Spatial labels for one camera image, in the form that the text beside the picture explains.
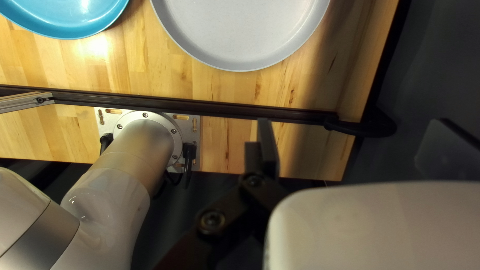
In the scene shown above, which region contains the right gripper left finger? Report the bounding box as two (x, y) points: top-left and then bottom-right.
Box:
(154, 118), (290, 270)

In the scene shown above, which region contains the black frame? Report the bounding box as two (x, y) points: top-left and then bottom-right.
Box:
(0, 85), (397, 138)

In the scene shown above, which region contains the teal round plate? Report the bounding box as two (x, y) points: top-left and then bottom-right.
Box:
(0, 0), (130, 40)

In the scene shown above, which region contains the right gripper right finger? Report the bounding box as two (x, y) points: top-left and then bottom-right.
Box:
(414, 118), (480, 182)

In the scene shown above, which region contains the grey round plate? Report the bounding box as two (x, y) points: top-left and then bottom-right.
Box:
(150, 0), (331, 72)

